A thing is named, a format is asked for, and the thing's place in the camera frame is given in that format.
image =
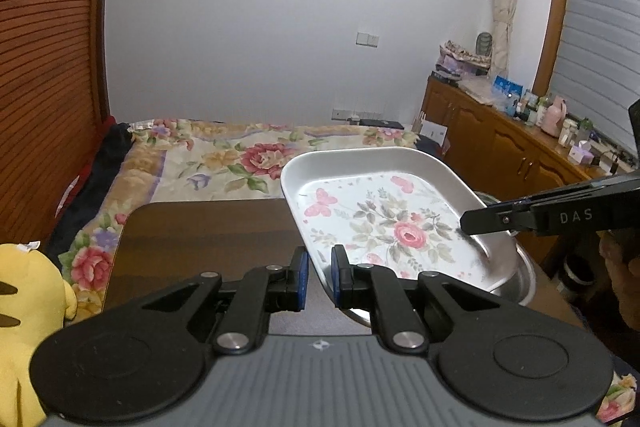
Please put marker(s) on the pile of folded fabrics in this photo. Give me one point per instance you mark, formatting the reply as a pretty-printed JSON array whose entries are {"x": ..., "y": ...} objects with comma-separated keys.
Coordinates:
[{"x": 457, "y": 62}]

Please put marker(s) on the white wall switch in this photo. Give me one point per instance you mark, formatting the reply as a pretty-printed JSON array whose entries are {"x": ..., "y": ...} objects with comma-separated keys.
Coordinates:
[{"x": 364, "y": 39}]

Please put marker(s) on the pink thermos bottle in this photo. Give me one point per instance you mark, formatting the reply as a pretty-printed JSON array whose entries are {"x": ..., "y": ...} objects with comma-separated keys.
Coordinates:
[{"x": 554, "y": 117}]

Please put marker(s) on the black clothing pile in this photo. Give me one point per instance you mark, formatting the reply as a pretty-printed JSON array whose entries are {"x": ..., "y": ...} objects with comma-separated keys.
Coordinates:
[{"x": 112, "y": 144}]

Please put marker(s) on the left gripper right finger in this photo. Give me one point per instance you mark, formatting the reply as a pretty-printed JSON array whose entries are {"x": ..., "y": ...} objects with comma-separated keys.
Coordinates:
[{"x": 495, "y": 357}]

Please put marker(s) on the floral bed cover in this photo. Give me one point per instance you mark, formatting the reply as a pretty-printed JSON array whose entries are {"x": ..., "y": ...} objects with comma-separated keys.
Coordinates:
[{"x": 184, "y": 160}]

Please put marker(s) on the near large steel bowl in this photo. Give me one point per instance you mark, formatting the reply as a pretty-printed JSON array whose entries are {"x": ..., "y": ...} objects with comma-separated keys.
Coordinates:
[{"x": 521, "y": 288}]

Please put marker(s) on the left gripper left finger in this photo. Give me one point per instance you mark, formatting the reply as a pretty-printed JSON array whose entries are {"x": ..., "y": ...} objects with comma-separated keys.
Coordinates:
[{"x": 140, "y": 359}]

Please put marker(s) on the wooden sideboard cabinet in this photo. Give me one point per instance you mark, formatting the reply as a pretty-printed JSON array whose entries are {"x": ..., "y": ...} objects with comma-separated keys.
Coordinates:
[{"x": 494, "y": 153}]

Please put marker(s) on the yellow plush toy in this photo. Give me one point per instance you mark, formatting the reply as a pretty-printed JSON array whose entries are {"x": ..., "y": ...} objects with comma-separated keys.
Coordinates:
[{"x": 35, "y": 303}]

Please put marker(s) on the wooden louvered wardrobe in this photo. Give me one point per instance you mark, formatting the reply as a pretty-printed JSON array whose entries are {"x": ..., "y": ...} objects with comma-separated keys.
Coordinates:
[{"x": 53, "y": 107}]

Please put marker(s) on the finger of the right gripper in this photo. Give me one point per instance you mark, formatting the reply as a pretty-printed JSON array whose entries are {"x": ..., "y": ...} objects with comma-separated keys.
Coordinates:
[{"x": 514, "y": 216}]

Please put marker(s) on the floral square plate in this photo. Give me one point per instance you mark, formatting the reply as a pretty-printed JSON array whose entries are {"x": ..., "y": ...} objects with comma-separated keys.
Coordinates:
[{"x": 395, "y": 207}]

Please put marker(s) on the grey window blind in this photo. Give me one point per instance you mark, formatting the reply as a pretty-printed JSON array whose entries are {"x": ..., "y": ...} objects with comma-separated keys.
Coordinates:
[{"x": 596, "y": 68}]

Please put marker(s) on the wall power outlet strip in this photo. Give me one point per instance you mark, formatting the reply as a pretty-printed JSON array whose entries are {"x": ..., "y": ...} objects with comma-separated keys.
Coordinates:
[{"x": 341, "y": 114}]

